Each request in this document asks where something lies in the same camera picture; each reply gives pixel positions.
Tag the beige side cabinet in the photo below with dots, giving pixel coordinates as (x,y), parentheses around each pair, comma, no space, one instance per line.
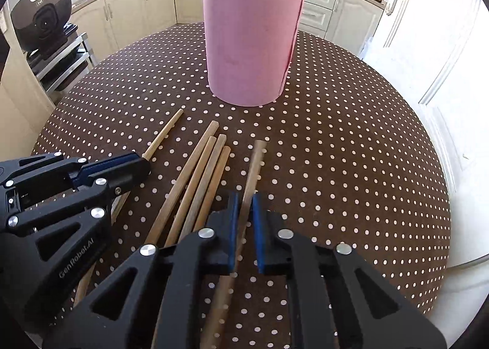
(19,104)

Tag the wooden chopstick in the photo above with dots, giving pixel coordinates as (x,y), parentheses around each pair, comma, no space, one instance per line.
(180,181)
(214,181)
(194,181)
(256,165)
(204,181)
(168,127)

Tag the brown polka dot tablecloth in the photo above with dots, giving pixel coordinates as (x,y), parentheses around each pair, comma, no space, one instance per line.
(344,142)

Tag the white panel door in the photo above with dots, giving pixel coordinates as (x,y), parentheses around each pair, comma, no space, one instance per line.
(428,28)

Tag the black round appliance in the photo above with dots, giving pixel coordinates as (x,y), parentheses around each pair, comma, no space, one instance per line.
(42,20)

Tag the cream lower kitchen cabinets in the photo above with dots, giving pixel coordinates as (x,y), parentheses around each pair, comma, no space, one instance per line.
(126,9)

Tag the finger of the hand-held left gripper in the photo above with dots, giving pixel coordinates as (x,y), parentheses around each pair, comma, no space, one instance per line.
(130,179)
(107,167)

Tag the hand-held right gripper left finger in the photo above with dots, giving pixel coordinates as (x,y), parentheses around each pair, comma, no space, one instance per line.
(233,234)

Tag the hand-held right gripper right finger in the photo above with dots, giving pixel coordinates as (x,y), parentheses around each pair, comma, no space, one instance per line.
(259,238)

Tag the metal shelf rack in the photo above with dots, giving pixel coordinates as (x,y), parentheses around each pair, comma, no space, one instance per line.
(76,55)

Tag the pink cylindrical holder cup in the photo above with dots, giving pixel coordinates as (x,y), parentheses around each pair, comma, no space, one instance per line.
(248,47)

